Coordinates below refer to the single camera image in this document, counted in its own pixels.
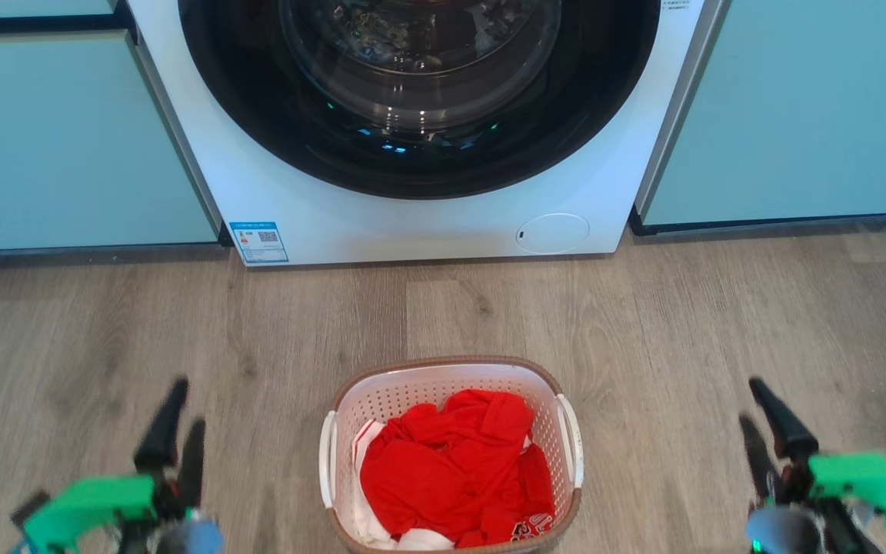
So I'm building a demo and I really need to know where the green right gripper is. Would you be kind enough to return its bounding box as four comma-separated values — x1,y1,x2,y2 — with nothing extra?
738,376,886,554

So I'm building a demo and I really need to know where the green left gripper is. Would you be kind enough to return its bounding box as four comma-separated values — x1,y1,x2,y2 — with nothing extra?
9,376,207,554

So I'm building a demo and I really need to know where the white brown-rimmed laundry basket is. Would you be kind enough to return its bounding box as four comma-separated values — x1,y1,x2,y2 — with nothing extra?
318,355,585,554

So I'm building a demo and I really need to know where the blue energy label sticker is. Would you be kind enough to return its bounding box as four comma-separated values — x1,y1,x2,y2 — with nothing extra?
228,222,290,265

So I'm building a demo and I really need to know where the white garment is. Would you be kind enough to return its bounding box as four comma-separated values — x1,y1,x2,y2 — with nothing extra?
351,419,456,552

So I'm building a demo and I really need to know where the red garment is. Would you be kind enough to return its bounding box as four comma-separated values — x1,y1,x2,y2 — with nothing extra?
359,389,557,549

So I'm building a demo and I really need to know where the round white filter cover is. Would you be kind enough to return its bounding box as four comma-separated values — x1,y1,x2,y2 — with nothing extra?
515,213,591,255

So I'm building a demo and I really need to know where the large pale green cabinet front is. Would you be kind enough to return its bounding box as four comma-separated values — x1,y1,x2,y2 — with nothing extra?
0,31,218,252

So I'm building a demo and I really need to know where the white front-load washing machine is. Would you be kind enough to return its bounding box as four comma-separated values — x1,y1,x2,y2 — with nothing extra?
128,0,722,267

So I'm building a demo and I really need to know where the right teal cabinet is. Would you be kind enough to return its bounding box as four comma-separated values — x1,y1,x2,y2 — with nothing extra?
641,0,886,226

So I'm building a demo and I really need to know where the round black washing machine door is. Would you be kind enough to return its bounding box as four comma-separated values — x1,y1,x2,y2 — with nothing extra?
178,0,661,200

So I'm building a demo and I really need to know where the small pale green cabinet front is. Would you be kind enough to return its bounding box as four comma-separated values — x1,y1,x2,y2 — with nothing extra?
0,0,118,21

